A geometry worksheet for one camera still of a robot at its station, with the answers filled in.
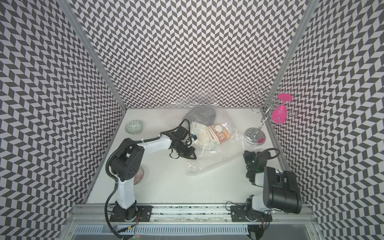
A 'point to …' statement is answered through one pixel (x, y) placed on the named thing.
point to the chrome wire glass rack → (256, 136)
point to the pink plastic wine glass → (279, 113)
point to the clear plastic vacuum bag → (224, 153)
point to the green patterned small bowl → (133, 127)
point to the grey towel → (202, 114)
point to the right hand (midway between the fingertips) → (244, 152)
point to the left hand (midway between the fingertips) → (195, 159)
